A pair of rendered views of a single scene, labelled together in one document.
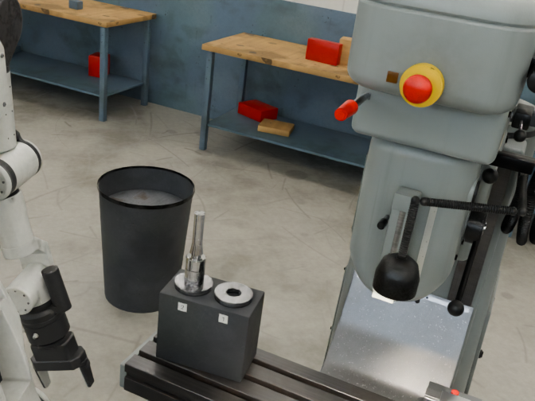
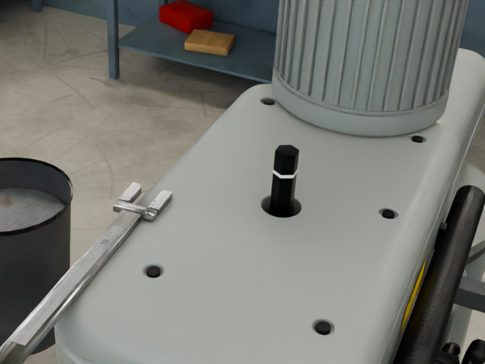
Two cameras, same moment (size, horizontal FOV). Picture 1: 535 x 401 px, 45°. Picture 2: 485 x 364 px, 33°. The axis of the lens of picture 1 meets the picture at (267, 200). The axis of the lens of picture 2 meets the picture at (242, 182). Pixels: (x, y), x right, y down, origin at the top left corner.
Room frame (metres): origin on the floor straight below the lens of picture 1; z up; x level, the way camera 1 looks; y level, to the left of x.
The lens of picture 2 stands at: (0.51, -0.24, 2.32)
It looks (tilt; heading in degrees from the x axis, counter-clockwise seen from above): 33 degrees down; 0
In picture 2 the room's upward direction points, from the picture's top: 4 degrees clockwise
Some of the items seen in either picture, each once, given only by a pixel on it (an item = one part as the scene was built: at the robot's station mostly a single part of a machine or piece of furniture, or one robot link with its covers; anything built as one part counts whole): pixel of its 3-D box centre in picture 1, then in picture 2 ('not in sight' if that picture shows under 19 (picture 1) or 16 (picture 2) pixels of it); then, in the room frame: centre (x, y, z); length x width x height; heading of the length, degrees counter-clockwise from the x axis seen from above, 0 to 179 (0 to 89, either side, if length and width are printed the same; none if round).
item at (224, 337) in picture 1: (209, 322); not in sight; (1.29, 0.10, 1.04); 0.22 x 0.12 x 0.20; 76
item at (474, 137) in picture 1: (443, 99); not in sight; (1.17, -0.29, 1.68); 0.34 x 0.24 x 0.10; 159
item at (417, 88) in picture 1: (418, 88); not in sight; (0.89, -0.19, 1.76); 0.04 x 0.03 x 0.04; 69
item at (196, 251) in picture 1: (197, 235); not in sight; (1.30, 0.15, 1.26); 0.03 x 0.03 x 0.11
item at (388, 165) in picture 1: (413, 210); not in sight; (1.13, -0.28, 1.47); 0.21 x 0.19 x 0.32; 69
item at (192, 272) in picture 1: (194, 270); not in sight; (1.30, 0.15, 1.17); 0.05 x 0.05 x 0.06
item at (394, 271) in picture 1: (397, 272); not in sight; (0.92, -0.23, 1.45); 0.07 x 0.07 x 0.06
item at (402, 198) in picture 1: (396, 245); not in sight; (1.03, -0.24, 1.44); 0.04 x 0.04 x 0.21; 69
